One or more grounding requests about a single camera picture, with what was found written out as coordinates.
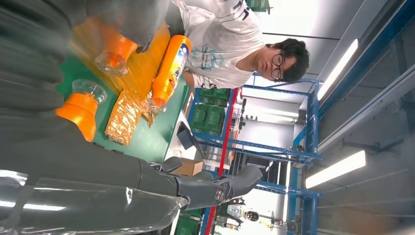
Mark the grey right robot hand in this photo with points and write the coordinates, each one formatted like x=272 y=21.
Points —
x=81 y=181

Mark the yellow film-wrapped cardboard sheet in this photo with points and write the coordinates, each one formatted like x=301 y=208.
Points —
x=142 y=71

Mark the person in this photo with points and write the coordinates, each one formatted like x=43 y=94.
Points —
x=220 y=39

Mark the small white round cap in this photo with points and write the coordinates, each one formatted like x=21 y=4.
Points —
x=177 y=153

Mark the brown cardboard box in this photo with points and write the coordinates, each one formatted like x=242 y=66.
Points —
x=193 y=167

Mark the dark blue tablet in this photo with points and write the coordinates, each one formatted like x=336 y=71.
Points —
x=184 y=136

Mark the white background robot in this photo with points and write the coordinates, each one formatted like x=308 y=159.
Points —
x=236 y=211

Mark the blue metal shelving rack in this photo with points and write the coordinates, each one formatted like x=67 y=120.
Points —
x=312 y=123

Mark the long ceiling light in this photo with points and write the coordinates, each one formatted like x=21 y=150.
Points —
x=337 y=69
x=335 y=169

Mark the blue overhead beam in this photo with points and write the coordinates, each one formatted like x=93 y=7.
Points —
x=382 y=35

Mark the red metal post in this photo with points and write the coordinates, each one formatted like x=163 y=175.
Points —
x=228 y=129

